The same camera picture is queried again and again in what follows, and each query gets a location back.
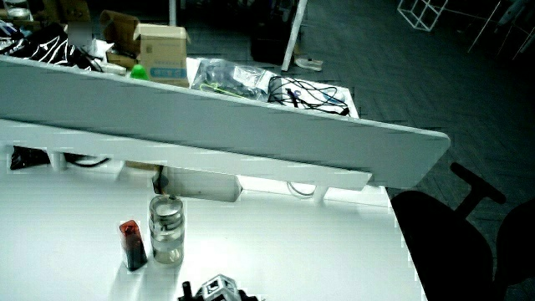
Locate black office chair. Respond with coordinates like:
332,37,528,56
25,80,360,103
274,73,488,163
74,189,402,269
390,161,535,301

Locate white desk divider panel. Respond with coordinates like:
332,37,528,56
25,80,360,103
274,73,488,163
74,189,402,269
0,54,451,190

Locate black bin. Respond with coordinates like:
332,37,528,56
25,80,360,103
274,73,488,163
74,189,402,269
250,0,298,66

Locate open brown cardboard box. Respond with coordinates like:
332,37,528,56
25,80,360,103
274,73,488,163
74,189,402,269
99,9,141,70

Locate black cable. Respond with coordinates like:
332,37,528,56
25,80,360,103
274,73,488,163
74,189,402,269
63,152,111,169

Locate black glossy bag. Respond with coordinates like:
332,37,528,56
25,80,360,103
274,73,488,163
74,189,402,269
0,22,104,73

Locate white leaning pole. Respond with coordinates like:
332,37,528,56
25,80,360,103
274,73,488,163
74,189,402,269
280,0,309,73

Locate tangled black cables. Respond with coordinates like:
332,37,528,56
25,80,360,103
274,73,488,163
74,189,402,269
267,75,351,117

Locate metal stand legs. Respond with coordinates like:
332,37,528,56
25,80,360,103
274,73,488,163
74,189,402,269
466,0,535,60

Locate clear cylindrical jar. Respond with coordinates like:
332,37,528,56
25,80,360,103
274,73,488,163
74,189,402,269
149,194,186,266

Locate white paper sheet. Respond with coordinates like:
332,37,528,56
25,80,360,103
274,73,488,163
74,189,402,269
273,75,359,120

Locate closed cardboard box blue label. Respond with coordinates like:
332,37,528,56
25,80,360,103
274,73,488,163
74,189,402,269
133,23,191,89

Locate clear plastic bag of parts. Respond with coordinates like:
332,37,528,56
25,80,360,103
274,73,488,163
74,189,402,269
191,57,278,102

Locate green plastic object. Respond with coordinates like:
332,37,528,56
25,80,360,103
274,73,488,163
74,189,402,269
129,64,150,82

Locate white wire frame rack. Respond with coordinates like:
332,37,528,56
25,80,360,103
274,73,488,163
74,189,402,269
396,0,449,33

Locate white shoe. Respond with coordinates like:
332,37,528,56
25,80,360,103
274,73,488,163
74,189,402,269
293,56,324,73

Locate black pouch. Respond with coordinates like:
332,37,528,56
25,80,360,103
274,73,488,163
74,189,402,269
9,145,52,171

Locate person's right hand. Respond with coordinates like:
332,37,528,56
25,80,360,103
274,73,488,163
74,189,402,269
177,273,260,301

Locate white power strip box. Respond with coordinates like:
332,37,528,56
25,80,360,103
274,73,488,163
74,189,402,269
152,166,243,203

